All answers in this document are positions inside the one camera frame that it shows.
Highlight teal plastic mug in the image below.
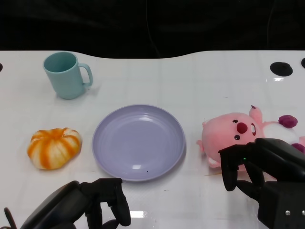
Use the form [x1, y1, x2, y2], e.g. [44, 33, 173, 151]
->
[42, 52, 94, 100]

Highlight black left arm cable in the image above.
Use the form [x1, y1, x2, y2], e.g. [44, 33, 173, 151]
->
[3, 207, 19, 229]

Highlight lavender plastic plate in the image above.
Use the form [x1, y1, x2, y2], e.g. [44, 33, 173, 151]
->
[91, 104, 186, 182]

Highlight orange striped pumpkin toy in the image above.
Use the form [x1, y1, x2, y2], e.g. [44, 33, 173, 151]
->
[26, 127, 82, 170]

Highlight black round table grommet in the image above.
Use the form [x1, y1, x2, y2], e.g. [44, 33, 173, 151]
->
[270, 62, 294, 77]

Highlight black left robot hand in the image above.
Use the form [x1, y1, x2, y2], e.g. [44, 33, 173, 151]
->
[19, 177, 132, 229]

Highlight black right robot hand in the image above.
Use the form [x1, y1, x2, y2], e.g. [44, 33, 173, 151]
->
[218, 137, 305, 229]

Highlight pink plush pig doll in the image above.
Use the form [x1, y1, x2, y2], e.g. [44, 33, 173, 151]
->
[196, 105, 305, 177]

